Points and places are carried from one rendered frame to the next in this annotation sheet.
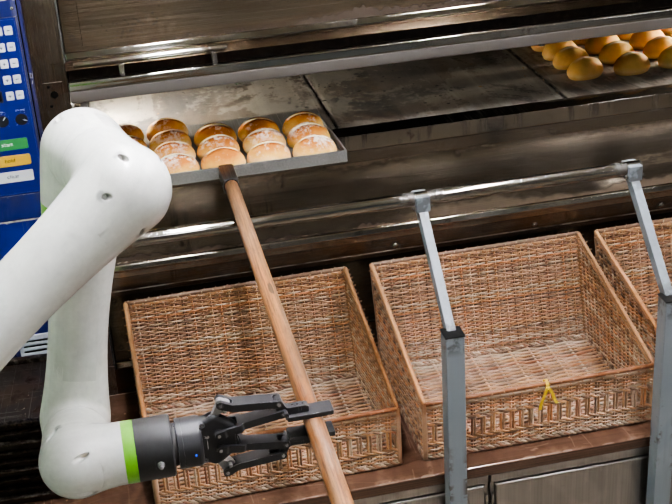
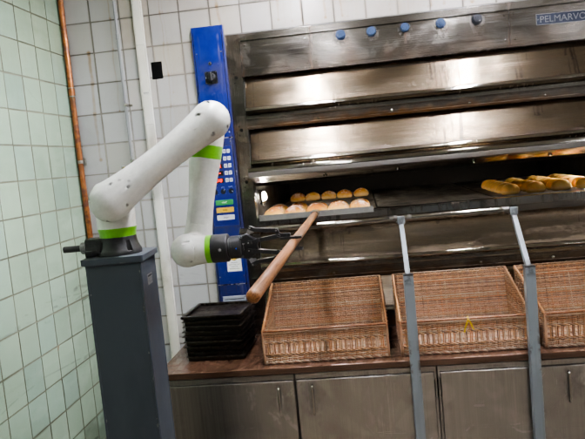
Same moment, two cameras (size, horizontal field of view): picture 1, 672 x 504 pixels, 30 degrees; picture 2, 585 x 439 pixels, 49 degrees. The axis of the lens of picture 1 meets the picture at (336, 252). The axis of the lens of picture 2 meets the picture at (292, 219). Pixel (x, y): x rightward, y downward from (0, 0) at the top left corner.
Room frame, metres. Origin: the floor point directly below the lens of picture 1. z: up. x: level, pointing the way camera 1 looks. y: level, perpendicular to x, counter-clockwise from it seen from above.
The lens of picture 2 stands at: (-0.40, -0.55, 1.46)
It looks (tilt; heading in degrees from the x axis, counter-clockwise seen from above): 5 degrees down; 17
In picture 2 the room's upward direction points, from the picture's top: 5 degrees counter-clockwise
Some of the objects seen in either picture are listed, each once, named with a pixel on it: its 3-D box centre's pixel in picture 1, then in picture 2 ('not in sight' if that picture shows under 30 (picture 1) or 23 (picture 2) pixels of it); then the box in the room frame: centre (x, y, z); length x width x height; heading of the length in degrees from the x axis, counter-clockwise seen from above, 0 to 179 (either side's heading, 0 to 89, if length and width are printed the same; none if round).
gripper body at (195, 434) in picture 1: (206, 438); (244, 246); (1.54, 0.21, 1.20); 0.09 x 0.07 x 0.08; 101
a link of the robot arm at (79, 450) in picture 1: (87, 456); (192, 250); (1.52, 0.38, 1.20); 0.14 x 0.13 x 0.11; 101
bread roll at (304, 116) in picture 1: (302, 123); not in sight; (2.80, 0.06, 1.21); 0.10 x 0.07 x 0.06; 100
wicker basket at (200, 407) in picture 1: (258, 380); (326, 316); (2.46, 0.20, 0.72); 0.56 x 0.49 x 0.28; 101
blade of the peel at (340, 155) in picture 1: (216, 143); (318, 210); (2.75, 0.26, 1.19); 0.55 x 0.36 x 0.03; 100
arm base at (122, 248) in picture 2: not in sight; (103, 246); (1.50, 0.70, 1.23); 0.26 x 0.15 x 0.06; 105
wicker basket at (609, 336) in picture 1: (506, 338); (456, 307); (2.57, -0.39, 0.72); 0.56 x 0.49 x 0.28; 100
